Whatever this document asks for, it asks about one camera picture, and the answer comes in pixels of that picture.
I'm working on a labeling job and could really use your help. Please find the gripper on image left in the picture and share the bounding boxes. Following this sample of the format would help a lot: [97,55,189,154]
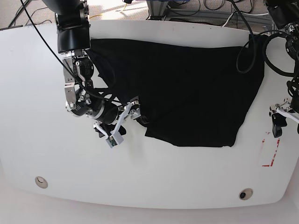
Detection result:
[93,96,150,138]

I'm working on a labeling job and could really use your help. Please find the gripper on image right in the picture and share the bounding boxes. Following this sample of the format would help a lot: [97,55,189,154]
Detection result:
[269,98,299,138]

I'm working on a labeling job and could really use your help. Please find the black t-shirt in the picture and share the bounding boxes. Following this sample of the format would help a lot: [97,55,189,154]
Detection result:
[93,36,266,147]

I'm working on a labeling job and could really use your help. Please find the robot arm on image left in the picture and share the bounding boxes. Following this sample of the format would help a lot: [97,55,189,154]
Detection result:
[44,0,149,139]

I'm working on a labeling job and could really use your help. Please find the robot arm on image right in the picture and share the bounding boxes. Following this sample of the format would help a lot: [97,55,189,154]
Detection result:
[263,0,299,138]

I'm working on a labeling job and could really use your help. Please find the red tape rectangle marking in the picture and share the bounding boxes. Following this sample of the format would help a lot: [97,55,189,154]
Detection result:
[258,132,280,167]

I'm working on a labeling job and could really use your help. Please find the table grommet hole right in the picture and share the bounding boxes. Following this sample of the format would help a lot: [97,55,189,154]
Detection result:
[239,188,253,201]

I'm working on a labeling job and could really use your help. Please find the white table grommet left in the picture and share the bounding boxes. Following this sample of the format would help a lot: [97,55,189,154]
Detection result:
[35,176,48,189]

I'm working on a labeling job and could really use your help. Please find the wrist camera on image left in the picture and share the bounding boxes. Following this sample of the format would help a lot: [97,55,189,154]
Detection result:
[106,132,124,148]

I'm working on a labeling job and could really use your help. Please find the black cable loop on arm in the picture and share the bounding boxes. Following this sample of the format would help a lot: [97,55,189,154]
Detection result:
[230,0,299,77]

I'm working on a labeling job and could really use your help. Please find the aluminium frame rail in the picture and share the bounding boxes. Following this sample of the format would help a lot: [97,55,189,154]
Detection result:
[146,0,278,33]

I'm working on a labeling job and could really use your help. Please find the white cable on floor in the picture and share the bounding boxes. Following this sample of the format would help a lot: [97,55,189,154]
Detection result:
[221,11,269,28]

